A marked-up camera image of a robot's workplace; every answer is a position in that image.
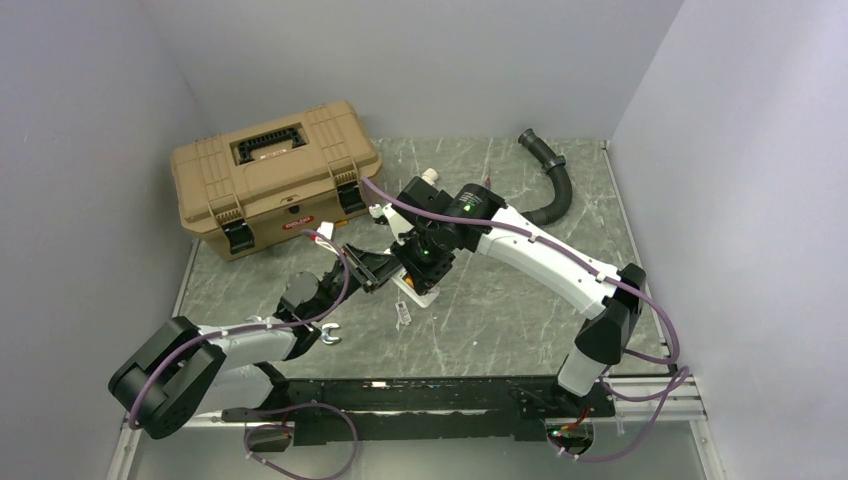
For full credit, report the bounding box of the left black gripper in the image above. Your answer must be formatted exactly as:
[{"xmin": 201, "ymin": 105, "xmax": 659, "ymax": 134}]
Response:
[{"xmin": 311, "ymin": 241, "xmax": 403, "ymax": 322}]

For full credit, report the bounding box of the white remote control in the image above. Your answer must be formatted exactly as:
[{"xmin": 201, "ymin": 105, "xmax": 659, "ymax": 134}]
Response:
[{"xmin": 391, "ymin": 268, "xmax": 440, "ymax": 308}]

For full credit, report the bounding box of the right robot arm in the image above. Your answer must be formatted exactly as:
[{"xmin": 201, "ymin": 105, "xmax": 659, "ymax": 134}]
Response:
[{"xmin": 370, "ymin": 177, "xmax": 646, "ymax": 415}]

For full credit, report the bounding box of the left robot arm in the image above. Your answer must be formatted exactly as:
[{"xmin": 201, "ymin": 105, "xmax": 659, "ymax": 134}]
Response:
[{"xmin": 108, "ymin": 244, "xmax": 402, "ymax": 439}]

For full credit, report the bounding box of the white pipe fitting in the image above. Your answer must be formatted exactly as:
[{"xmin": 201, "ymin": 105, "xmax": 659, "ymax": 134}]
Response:
[{"xmin": 420, "ymin": 168, "xmax": 438, "ymax": 186}]

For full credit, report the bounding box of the silver open-end wrench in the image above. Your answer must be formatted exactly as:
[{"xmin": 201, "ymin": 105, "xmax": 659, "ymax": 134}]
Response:
[{"xmin": 319, "ymin": 323, "xmax": 342, "ymax": 345}]

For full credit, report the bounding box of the tan plastic toolbox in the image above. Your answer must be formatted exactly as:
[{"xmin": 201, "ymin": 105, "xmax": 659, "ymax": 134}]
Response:
[{"xmin": 170, "ymin": 101, "xmax": 382, "ymax": 262}]

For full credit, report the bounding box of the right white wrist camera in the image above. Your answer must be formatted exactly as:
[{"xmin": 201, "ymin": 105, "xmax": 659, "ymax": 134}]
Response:
[{"xmin": 368, "ymin": 203, "xmax": 414, "ymax": 245}]

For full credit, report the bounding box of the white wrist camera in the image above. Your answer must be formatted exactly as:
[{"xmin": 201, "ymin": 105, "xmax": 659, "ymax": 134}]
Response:
[
  {"xmin": 309, "ymin": 222, "xmax": 335, "ymax": 250},
  {"xmin": 368, "ymin": 203, "xmax": 414, "ymax": 245}
]

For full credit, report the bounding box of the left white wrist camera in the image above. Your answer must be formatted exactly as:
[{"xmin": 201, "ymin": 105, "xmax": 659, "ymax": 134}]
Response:
[{"xmin": 309, "ymin": 222, "xmax": 335, "ymax": 250}]

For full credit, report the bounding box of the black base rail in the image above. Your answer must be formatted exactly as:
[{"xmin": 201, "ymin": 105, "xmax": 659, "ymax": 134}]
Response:
[{"xmin": 221, "ymin": 375, "xmax": 616, "ymax": 446}]

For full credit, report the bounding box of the black corrugated hose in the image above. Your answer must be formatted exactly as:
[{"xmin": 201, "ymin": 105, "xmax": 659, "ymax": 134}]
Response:
[{"xmin": 516, "ymin": 128, "xmax": 574, "ymax": 228}]

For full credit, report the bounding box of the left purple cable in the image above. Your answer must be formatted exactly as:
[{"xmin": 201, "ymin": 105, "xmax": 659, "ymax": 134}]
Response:
[{"xmin": 125, "ymin": 228, "xmax": 352, "ymax": 432}]

